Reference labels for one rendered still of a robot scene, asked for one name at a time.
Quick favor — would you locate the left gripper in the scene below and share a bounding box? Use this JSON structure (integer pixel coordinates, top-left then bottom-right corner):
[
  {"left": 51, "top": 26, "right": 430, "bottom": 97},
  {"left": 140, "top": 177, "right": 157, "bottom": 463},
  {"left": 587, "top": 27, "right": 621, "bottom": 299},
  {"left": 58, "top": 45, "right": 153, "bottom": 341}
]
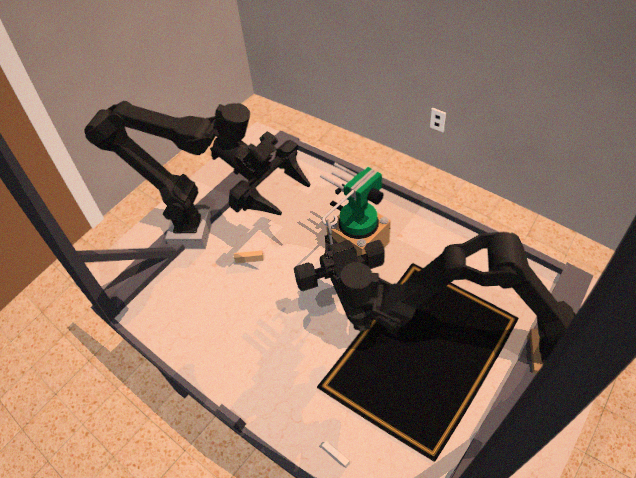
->
[{"left": 229, "top": 140, "right": 311, "bottom": 215}]

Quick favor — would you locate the black rectangular mat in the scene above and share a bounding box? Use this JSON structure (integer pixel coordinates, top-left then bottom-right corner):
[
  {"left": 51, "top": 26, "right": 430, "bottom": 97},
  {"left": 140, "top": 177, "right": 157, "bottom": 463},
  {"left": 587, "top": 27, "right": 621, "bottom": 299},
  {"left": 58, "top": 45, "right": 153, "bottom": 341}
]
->
[{"left": 317, "top": 283, "right": 519, "bottom": 462}]

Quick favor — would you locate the black cylinder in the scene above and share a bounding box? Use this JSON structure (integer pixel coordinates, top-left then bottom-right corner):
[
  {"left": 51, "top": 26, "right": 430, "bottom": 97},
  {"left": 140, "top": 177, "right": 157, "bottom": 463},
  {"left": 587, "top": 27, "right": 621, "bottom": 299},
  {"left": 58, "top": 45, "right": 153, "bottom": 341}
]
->
[{"left": 330, "top": 188, "right": 384, "bottom": 211}]

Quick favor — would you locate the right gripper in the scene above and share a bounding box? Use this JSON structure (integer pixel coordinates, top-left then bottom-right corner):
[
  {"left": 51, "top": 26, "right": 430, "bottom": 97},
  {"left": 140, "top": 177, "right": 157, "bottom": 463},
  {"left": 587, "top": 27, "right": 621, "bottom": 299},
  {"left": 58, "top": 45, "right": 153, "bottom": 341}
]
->
[{"left": 293, "top": 234, "right": 385, "bottom": 298}]

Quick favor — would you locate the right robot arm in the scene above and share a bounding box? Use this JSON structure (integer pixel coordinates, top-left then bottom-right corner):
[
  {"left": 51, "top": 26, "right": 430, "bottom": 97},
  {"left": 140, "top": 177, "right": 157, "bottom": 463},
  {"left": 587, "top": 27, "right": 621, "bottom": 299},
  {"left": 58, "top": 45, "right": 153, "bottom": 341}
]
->
[{"left": 320, "top": 232, "right": 576, "bottom": 363}]

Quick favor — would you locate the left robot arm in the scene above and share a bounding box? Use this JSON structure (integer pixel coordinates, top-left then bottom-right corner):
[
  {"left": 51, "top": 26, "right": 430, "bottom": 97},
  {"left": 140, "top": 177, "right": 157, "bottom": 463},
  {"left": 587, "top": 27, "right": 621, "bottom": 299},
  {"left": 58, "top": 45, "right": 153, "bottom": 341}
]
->
[{"left": 84, "top": 101, "right": 278, "bottom": 234}]

